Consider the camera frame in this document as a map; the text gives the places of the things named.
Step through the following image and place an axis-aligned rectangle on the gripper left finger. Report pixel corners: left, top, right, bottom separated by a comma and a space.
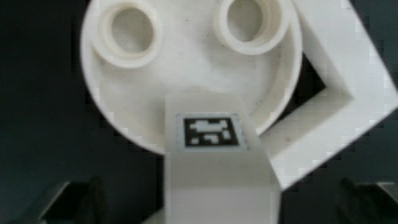
43, 177, 108, 224

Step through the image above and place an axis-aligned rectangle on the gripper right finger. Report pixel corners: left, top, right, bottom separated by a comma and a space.
334, 178, 398, 224

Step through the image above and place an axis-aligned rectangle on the white stool leg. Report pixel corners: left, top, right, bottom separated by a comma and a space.
140, 91, 281, 224

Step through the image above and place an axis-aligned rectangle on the white round stool seat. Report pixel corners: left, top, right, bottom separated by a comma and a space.
80, 0, 302, 153

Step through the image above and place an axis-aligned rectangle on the white U-shaped fence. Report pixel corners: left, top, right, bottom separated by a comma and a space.
261, 0, 398, 186

